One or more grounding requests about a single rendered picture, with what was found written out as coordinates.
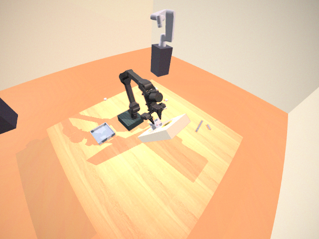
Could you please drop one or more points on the white cylinder with two slots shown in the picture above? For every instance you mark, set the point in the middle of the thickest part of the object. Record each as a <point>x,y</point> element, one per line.
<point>158,124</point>

